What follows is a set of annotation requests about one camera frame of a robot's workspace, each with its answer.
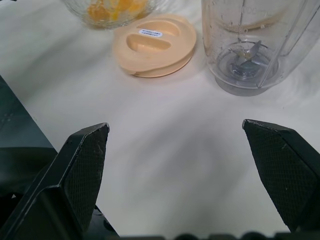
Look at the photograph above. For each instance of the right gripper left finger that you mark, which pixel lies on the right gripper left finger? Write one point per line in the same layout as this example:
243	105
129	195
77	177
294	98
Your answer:
75	180

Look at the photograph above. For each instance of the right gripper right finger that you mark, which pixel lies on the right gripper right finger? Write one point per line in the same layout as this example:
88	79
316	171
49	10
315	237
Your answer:
287	175

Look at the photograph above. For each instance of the peach blender lid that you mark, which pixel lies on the peach blender lid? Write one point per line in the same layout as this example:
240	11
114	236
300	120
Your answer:
155	52

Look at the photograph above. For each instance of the clear textured glass bowl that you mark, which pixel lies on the clear textured glass bowl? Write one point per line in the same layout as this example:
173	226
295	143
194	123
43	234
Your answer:
75	15

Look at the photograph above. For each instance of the orange fruit pieces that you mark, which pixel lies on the orange fruit pieces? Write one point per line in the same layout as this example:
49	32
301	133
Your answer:
117	8

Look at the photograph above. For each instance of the metal blender blade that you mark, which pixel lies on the metal blender blade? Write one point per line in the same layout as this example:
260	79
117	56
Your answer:
246	58

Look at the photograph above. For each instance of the clear blender jar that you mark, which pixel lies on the clear blender jar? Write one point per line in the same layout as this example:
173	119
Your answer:
225	50

